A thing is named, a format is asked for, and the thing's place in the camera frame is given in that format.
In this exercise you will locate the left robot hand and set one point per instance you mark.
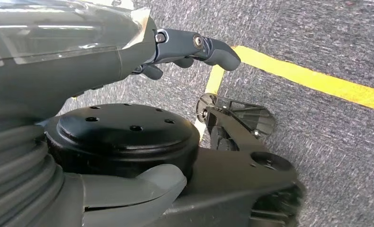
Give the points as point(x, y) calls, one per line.
point(64, 72)

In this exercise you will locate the yellow floor tape square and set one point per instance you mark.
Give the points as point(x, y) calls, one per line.
point(300, 74)

